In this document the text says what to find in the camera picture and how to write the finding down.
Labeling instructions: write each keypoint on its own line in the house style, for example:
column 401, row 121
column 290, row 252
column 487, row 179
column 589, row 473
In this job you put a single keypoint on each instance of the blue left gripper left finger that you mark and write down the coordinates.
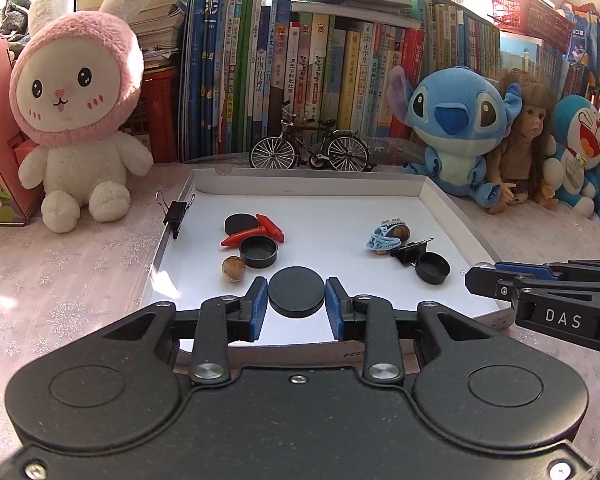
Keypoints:
column 256, row 299

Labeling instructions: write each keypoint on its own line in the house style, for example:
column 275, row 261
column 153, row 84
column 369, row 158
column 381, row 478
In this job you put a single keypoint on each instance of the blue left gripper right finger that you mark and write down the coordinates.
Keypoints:
column 336, row 300

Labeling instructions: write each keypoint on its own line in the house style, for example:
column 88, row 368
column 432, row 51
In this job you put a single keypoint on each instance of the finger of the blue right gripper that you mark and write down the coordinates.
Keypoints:
column 538, row 271

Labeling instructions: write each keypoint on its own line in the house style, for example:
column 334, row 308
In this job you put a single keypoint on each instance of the brown walnut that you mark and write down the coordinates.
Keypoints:
column 233, row 269

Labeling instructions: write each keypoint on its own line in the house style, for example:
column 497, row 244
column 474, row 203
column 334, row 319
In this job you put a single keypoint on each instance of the large black round lid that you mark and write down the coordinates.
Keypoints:
column 296, row 292

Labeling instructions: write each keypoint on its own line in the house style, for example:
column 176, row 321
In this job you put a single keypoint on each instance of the red crayon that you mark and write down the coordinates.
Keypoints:
column 272, row 229
column 235, row 239

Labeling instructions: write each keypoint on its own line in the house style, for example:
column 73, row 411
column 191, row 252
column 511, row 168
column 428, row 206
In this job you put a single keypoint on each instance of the light blue hair clip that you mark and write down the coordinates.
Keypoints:
column 391, row 224
column 383, row 239

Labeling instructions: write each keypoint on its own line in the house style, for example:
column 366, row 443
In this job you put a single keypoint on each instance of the black round disc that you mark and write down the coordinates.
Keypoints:
column 240, row 222

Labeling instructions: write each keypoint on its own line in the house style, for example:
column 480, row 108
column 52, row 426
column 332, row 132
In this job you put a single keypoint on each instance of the black binder clip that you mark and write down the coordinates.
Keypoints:
column 173, row 213
column 409, row 253

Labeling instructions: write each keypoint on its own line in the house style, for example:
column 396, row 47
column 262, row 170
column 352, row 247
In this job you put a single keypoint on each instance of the brown acorn nut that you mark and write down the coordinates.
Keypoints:
column 401, row 232

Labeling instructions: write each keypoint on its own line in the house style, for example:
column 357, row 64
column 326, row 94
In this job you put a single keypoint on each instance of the small black round cap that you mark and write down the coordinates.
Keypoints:
column 432, row 268

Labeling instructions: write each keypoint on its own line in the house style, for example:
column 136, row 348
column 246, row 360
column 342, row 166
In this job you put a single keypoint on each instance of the white cardboard box tray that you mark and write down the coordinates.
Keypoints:
column 327, row 219

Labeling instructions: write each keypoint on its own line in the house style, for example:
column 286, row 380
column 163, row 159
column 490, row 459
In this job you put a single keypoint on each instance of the brown haired baby doll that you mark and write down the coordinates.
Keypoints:
column 516, row 164

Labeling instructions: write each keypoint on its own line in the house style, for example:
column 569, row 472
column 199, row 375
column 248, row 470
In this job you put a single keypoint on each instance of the blue Doraemon plush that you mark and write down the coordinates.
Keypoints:
column 573, row 168

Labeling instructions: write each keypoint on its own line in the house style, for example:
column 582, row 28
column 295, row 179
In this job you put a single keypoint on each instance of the black binder clip on tray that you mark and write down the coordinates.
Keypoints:
column 173, row 213

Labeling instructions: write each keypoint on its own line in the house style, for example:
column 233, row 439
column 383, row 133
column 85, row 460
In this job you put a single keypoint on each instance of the black miniature bicycle model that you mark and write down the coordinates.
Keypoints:
column 318, row 144

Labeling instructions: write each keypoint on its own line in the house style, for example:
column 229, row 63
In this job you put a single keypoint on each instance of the blue Stitch plush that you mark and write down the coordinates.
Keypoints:
column 461, row 117

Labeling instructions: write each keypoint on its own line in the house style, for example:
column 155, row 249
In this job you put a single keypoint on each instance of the pink snowflake tablecloth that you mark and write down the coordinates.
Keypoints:
column 56, row 288

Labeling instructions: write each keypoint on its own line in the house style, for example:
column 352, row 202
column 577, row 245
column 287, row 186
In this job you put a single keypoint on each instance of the row of books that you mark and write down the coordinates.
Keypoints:
column 239, row 60

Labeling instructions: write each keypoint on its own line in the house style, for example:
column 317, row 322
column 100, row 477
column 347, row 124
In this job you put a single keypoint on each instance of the red storage box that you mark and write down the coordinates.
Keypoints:
column 153, row 121

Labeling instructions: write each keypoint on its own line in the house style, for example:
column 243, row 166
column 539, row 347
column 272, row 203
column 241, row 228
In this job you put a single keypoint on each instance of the red plastic basket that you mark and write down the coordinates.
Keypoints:
column 533, row 18

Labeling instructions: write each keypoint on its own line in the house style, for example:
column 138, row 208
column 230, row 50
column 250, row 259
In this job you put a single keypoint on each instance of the pink triangular house box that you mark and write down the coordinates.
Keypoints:
column 16, row 203

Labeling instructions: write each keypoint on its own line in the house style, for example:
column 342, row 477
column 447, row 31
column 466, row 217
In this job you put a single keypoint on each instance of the pink hooded bunny plush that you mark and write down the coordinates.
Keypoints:
column 74, row 84

